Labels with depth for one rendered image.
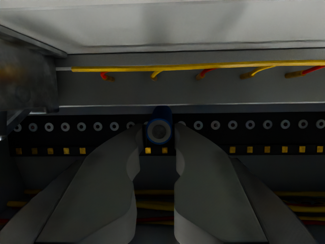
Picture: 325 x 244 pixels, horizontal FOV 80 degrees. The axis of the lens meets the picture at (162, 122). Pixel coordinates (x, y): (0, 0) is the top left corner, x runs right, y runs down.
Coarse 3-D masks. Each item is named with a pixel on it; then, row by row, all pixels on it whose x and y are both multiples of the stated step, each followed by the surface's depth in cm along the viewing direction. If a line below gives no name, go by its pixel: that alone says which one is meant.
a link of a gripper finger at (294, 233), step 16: (240, 176) 8; (256, 176) 8; (256, 192) 7; (272, 192) 7; (256, 208) 6; (272, 208) 6; (288, 208) 6; (272, 224) 6; (288, 224) 6; (304, 224) 6; (272, 240) 6; (288, 240) 6; (304, 240) 6
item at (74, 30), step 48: (0, 0) 4; (48, 0) 4; (96, 0) 4; (144, 0) 4; (192, 0) 4; (240, 0) 4; (288, 0) 4; (96, 48) 8; (144, 48) 8; (192, 48) 8; (240, 48) 8
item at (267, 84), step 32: (192, 64) 7; (224, 64) 7; (256, 64) 7; (288, 64) 7; (320, 64) 7; (64, 96) 10; (96, 96) 10; (128, 96) 9; (160, 96) 9; (192, 96) 9; (224, 96) 9; (256, 96) 9; (288, 96) 9; (320, 96) 9
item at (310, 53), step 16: (272, 48) 8; (288, 48) 8; (304, 48) 8; (320, 48) 8; (64, 64) 9; (80, 64) 9; (96, 64) 9; (112, 64) 9; (128, 64) 9; (144, 64) 9; (160, 64) 9; (176, 64) 9
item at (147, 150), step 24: (24, 120) 24; (48, 120) 24; (72, 120) 24; (96, 120) 24; (120, 120) 24; (144, 120) 24; (192, 120) 24; (216, 120) 24; (240, 120) 23; (264, 120) 23; (288, 120) 23; (312, 120) 23; (24, 144) 25; (48, 144) 25; (72, 144) 25; (96, 144) 24; (168, 144) 24; (216, 144) 24; (240, 144) 24; (264, 144) 24; (288, 144) 23; (312, 144) 23
